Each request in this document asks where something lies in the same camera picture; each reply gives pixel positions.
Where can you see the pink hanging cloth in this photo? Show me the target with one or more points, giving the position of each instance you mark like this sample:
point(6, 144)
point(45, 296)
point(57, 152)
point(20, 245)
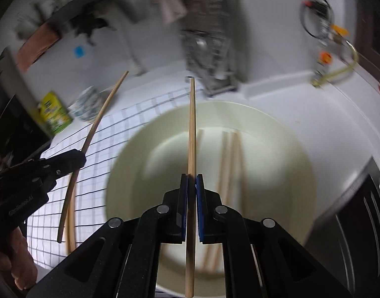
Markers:
point(168, 3)

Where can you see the stainless steel appliance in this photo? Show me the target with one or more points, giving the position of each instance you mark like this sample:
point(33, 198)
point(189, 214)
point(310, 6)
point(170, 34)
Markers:
point(357, 223)

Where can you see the person's left hand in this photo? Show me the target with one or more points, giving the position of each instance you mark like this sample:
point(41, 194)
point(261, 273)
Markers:
point(25, 270)

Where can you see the perforated steel steamer tray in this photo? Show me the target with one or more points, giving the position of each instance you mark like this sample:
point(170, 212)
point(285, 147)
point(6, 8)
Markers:
point(208, 6)

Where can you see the white black checked cloth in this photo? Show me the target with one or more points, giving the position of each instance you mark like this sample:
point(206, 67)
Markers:
point(100, 149)

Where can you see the orange wavy dish cloth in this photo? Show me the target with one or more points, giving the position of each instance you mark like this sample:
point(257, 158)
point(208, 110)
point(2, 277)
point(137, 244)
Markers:
point(34, 45)

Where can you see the black hanging rag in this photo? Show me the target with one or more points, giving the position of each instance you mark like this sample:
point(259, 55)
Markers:
point(87, 26)

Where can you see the yellow seasoning pouch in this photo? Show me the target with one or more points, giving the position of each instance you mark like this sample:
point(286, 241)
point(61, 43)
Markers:
point(55, 115)

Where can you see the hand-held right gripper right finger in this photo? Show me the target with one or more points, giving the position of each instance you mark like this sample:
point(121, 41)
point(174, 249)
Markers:
point(199, 211)

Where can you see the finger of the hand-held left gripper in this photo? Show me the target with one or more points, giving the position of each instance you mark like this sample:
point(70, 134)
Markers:
point(69, 161)

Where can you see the round cream basin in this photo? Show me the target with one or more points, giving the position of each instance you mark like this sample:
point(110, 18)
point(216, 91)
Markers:
point(270, 177)

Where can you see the orange round fitting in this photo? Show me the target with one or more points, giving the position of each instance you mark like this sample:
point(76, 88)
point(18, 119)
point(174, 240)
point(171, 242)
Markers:
point(325, 58)

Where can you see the blue wall hook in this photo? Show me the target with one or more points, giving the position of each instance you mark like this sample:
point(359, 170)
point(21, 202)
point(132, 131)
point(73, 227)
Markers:
point(79, 51)

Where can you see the single wooden chopstick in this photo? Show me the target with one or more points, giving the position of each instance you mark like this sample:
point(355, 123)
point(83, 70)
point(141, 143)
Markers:
point(70, 223)
point(192, 130)
point(106, 105)

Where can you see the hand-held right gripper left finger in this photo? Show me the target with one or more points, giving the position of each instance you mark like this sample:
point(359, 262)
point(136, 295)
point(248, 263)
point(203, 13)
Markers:
point(184, 211)

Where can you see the black gas stove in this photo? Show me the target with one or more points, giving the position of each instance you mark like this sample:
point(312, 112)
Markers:
point(10, 124)

